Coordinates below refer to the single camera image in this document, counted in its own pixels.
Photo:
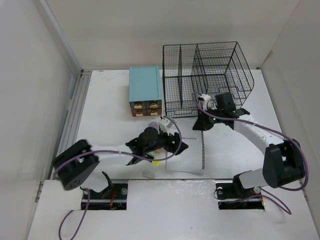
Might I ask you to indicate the green highlighter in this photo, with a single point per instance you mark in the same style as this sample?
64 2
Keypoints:
152 154

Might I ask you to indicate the black wire mesh organizer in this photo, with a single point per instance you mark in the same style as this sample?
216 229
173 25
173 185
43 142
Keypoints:
209 68

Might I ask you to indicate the white spiral notebook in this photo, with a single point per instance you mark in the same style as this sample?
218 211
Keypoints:
191 160

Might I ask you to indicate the aluminium rail frame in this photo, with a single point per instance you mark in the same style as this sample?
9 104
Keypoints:
75 107

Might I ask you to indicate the yellow highlighter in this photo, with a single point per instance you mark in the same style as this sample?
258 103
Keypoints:
156 163

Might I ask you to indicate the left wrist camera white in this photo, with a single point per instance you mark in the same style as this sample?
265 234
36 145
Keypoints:
165 124

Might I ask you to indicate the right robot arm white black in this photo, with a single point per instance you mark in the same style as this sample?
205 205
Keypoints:
284 161

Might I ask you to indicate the teal mini drawer chest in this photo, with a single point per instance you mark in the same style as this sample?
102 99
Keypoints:
145 91

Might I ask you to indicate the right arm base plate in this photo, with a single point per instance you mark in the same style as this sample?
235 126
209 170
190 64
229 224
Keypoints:
229 198

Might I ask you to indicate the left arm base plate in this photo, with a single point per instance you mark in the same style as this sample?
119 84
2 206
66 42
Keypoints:
115 200

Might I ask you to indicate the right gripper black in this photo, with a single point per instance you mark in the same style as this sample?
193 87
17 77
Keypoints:
201 123

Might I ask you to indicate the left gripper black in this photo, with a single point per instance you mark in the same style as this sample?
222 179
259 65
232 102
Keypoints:
170 139

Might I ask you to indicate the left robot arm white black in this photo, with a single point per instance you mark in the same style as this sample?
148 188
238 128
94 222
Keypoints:
76 164

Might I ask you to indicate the grey eraser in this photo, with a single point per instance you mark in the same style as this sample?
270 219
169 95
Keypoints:
149 175

